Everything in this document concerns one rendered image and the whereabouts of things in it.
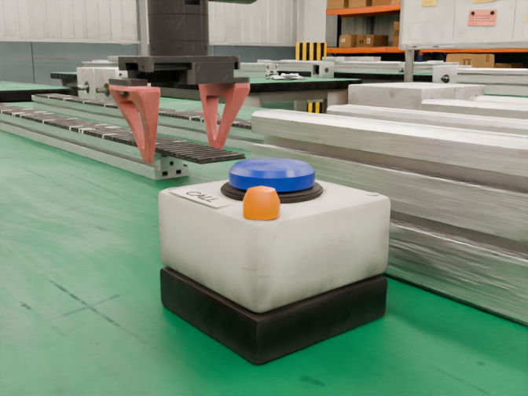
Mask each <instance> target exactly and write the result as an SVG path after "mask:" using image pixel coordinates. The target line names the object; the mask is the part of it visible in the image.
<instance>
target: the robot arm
mask: <svg viewBox="0 0 528 396"><path fill-rule="evenodd" d="M257 1H258V0H147V6H148V39H149V55H150V56H128V57H118V63H119V71H127V74H128V78H114V79H108V85H109V93H110V94H111V95H112V98H113V99H114V101H115V103H116V104H117V106H118V108H119V110H120V111H121V113H122V114H123V117H124V118H125V120H126V122H127V123H128V125H129V127H130V129H131V130H132V133H133V135H134V139H135V141H136V143H137V146H138V149H139V151H140V153H141V157H142V159H143V161H144V162H146V163H153V160H154V154H155V149H156V132H157V123H158V115H159V106H160V88H159V87H150V86H148V83H179V82H180V84H188V85H194V84H199V90H200V98H201V103H202V107H203V115H204V120H205V125H206V129H207V137H208V141H209V145H210V147H211V146H212V147H214V148H219V149H223V148H224V145H225V143H226V139H227V137H228V134H229V130H230V128H231V126H232V124H233V121H234V119H235V118H236V117H237V114H238V112H239V111H240V108H241V106H242V104H243V103H244V101H245V99H246V97H247V95H248V93H249V91H250V77H247V76H234V70H240V56H210V46H209V14H208V2H225V3H235V4H245V5H249V4H252V3H254V2H257ZM219 97H225V99H226V102H225V107H224V111H223V114H222V120H221V123H220V127H219V130H218V129H217V116H218V98H219ZM136 105H137V106H138V109H137V106H136ZM138 110H139V114H140V117H141V120H140V117H139V115H138ZM141 124H142V125H141ZM142 127H143V129H142Z"/></svg>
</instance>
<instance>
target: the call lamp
mask: <svg viewBox="0 0 528 396"><path fill-rule="evenodd" d="M280 208H281V201H280V199H279V196H278V195H277V192H276V189H274V188H271V187H266V186H256V187H251V188H249V189H247V192H246V193H245V196H244V198H243V216H244V217H245V218H249V219H253V220H270V219H275V218H278V217H280Z"/></svg>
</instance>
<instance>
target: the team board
mask: <svg viewBox="0 0 528 396"><path fill-rule="evenodd" d="M398 48H399V49H400V50H405V76H404V83H412V82H413V65H414V51H415V50H465V49H528V0H401V16H400V31H399V44H398Z"/></svg>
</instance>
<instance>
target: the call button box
mask: <svg viewBox="0 0 528 396"><path fill-rule="evenodd" d="M246 192H247V190H244V189H238V188H235V187H232V186H231V185H230V184H229V180H224V181H214V182H208V183H203V184H198V185H187V186H182V187H171V188H168V189H164V190H163V191H161V192H159V195H158V212H159V251H160V258H161V261H162V263H163V264H164V265H165V266H164V267H163V268H161V270H160V291H161V302H162V304H163V305H164V306H165V307H166V308H168V309H169V310H171V311H173V312H174V313H176V314H177V315H179V316H180V317H182V318H184V319H185V320H187V321H188V322H190V323H191V324H193V325H195V326H196V327H197V328H199V329H201V330H202V331H204V332H206V333H207V334H208V335H210V336H212V337H213V338H215V339H216V340H218V341H219V342H221V343H223V344H224V345H226V346H227V347H229V348H230V349H232V350H234V351H235V352H237V353H238V354H240V355H241V356H243V357H244V358H246V359H248V360H249V361H251V362H252V363H254V364H257V365H261V364H263V363H266V362H268V361H271V360H273V359H275V358H279V357H281V356H284V355H285V354H289V353H291V352H293V351H296V350H299V349H301V348H303V347H307V346H309V345H311V344H313V343H316V342H319V341H321V340H323V339H327V338H329V337H331V336H334V335H337V334H339V333H341V332H345V331H346V330H349V329H351V328H354V327H357V326H358V325H362V324H364V323H366V322H369V321H372V320H375V319H376V318H379V317H382V316H383V315H384V314H385V312H386V304H387V279H386V277H385V276H383V275H380V274H381V273H384V272H385V271H386V268H387V258H388V243H389V228H390V212H391V202H390V199H389V198H387V197H386V196H383V195H380V194H379V193H377V192H366V191H363V190H360V189H353V188H349V187H346V186H342V185H336V184H332V183H328V182H325V181H318V180H315V184H314V185H313V186H312V187H309V188H307V189H301V190H296V191H289V192H277V195H278V196H279V199H280V217H278V218H275V219H270V220H253V219H249V218H245V217H244V216H243V198H244V196H245V193H246Z"/></svg>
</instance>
